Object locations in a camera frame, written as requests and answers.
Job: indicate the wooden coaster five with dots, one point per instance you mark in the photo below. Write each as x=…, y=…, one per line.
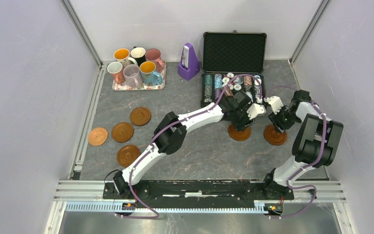
x=273, y=137

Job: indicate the wooden coaster four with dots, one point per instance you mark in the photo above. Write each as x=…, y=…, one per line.
x=140, y=116

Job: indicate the wooden coaster one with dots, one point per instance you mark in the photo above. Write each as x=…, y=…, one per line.
x=127, y=155

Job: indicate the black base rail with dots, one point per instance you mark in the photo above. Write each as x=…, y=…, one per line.
x=198, y=193

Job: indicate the black poker chip case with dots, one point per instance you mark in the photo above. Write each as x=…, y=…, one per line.
x=234, y=54

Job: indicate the black mug white inside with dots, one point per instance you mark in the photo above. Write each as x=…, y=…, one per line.
x=138, y=53

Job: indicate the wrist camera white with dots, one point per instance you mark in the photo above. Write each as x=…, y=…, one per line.
x=255, y=110
x=275, y=103

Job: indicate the lilac mug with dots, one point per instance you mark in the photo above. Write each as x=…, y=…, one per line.
x=133, y=76

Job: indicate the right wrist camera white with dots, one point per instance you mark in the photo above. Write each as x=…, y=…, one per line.
x=275, y=103

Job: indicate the wooden coaster three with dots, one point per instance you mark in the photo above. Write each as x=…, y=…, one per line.
x=122, y=132

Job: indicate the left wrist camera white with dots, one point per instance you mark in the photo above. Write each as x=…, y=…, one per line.
x=255, y=110

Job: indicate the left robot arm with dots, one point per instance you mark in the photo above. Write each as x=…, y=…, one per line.
x=172, y=130

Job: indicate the purple poker chip stack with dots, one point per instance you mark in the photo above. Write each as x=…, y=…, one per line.
x=217, y=93

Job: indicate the woven rattan coaster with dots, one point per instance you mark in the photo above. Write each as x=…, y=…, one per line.
x=97, y=136

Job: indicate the pink mug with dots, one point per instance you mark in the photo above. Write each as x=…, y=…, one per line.
x=154, y=55

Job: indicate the teal poker chip stack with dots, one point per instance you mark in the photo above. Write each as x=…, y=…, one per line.
x=208, y=89

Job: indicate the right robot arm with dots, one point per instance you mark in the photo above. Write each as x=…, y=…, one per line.
x=315, y=144

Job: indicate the white mug orange inside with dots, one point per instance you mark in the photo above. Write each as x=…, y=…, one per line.
x=123, y=56

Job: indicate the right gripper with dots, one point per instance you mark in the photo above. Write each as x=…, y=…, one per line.
x=278, y=124

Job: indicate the wooden coaster two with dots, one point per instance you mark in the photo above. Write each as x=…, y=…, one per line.
x=239, y=135

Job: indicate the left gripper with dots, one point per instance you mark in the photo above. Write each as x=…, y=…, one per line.
x=240, y=126

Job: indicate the salmon mug white inside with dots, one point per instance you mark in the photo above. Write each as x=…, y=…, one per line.
x=115, y=69

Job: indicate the purple metronome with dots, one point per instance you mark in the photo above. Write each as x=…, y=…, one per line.
x=188, y=66

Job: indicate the blue mug orange inside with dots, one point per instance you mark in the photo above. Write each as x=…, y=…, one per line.
x=149, y=74

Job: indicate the floral tray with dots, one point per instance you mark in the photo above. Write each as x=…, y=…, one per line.
x=125, y=87

